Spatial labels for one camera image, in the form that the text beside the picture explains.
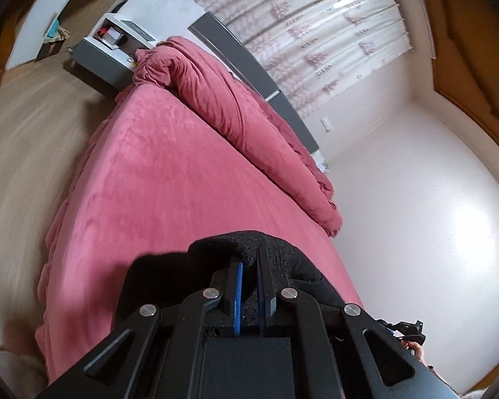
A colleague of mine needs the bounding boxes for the black fleece pants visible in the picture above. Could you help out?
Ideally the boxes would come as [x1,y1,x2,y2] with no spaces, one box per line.
[113,231,344,328]

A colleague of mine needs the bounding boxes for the person's right hand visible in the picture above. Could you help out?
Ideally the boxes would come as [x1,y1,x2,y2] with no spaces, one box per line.
[401,340,429,367]

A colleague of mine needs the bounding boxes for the pink velvet bed sheet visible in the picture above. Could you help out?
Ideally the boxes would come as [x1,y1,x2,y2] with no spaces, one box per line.
[36,85,359,380]

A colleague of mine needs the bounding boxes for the pink rolled duvet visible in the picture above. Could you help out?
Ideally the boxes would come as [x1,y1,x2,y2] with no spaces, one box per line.
[133,36,342,237]

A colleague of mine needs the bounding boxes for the white grey nightstand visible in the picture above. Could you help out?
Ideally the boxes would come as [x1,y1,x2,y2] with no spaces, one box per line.
[71,13,158,91]

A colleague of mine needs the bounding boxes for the patterned pink curtain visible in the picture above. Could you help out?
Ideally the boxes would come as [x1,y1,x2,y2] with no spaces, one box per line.
[195,0,411,118]

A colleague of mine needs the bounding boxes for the grey white headboard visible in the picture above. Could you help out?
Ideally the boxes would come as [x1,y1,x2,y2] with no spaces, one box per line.
[124,0,329,173]

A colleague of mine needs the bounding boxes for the white wall socket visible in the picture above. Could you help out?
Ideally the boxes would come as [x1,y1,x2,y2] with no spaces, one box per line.
[320,116,333,132]

